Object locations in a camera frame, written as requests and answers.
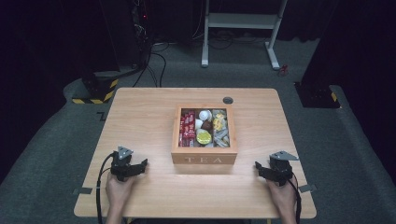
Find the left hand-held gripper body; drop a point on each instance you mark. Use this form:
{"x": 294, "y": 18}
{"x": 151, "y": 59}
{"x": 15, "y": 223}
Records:
{"x": 121, "y": 165}

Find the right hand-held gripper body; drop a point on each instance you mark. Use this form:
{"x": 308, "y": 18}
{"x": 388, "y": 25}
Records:
{"x": 280, "y": 169}

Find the wooden tea box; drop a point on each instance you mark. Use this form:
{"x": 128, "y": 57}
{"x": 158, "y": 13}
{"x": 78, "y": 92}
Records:
{"x": 204, "y": 155}

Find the yellow-lid capsule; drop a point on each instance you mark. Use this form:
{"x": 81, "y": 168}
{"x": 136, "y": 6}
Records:
{"x": 204, "y": 137}

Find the person's left hand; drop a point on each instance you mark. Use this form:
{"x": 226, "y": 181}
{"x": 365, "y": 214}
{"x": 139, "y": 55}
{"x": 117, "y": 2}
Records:
{"x": 117, "y": 191}

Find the person's right hand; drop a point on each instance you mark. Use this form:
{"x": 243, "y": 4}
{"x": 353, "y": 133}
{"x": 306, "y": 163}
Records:
{"x": 285, "y": 196}

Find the grey tape piece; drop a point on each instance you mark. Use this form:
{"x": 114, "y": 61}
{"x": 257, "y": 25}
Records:
{"x": 82, "y": 191}
{"x": 307, "y": 188}

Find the grey foil packets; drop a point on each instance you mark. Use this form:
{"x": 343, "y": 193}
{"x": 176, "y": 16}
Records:
{"x": 221, "y": 137}

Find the white capsule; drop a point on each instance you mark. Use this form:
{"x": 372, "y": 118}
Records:
{"x": 209, "y": 145}
{"x": 199, "y": 123}
{"x": 199, "y": 131}
{"x": 205, "y": 115}

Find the bundle of red sachets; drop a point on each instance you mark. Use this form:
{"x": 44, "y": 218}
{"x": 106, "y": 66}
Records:
{"x": 187, "y": 129}

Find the yellow packets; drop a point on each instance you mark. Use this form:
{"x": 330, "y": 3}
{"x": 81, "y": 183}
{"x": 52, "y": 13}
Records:
{"x": 219, "y": 121}

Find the brown capsule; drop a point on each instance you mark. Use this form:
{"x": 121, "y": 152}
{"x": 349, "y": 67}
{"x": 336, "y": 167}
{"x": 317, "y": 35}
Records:
{"x": 207, "y": 125}

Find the grey table grommet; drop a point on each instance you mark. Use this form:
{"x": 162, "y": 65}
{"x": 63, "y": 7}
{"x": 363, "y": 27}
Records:
{"x": 228, "y": 100}

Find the black yellow striped base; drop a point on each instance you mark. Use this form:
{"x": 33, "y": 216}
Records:
{"x": 99, "y": 88}

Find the black stand base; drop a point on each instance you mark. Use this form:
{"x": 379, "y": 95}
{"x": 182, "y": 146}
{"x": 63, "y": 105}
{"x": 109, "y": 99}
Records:
{"x": 316, "y": 95}

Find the dark equipment rack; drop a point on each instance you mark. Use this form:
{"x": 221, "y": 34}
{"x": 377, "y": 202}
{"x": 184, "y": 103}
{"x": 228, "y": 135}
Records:
{"x": 141, "y": 31}

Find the white metal stand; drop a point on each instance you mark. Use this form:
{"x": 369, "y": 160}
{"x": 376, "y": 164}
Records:
{"x": 243, "y": 21}

